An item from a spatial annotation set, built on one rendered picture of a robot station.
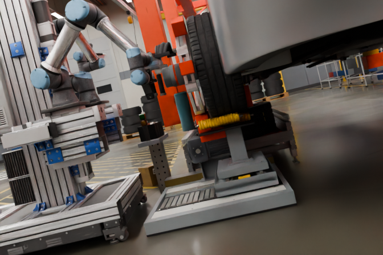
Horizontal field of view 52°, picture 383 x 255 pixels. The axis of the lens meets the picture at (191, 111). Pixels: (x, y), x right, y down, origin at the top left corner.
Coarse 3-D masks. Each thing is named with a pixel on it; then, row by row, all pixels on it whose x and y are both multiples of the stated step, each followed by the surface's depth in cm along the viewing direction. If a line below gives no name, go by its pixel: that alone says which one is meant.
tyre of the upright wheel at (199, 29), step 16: (192, 16) 234; (208, 16) 227; (192, 32) 219; (208, 32) 217; (192, 48) 216; (208, 48) 214; (208, 64) 213; (208, 80) 216; (224, 80) 216; (240, 80) 215; (208, 96) 219; (224, 96) 220; (240, 96) 221; (224, 112) 234; (240, 112) 240
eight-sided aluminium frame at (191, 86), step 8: (176, 40) 227; (184, 40) 225; (176, 48) 222; (184, 48) 220; (184, 56) 222; (192, 56) 268; (184, 80) 221; (192, 80) 220; (192, 88) 221; (200, 88) 268; (192, 96) 226; (200, 96) 230; (192, 104) 230; (200, 104) 231; (200, 112) 236
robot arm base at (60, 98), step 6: (54, 90) 224; (60, 90) 224; (66, 90) 225; (72, 90) 230; (54, 96) 225; (60, 96) 223; (66, 96) 224; (72, 96) 226; (54, 102) 226; (60, 102) 222; (66, 102) 223
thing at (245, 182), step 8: (216, 168) 271; (272, 168) 233; (216, 176) 248; (232, 176) 237; (240, 176) 224; (248, 176) 223; (256, 176) 222; (264, 176) 222; (272, 176) 222; (216, 184) 225; (224, 184) 224; (232, 184) 224; (240, 184) 223; (248, 184) 223; (256, 184) 222; (264, 184) 222; (272, 184) 222; (216, 192) 225; (224, 192) 224; (232, 192) 224
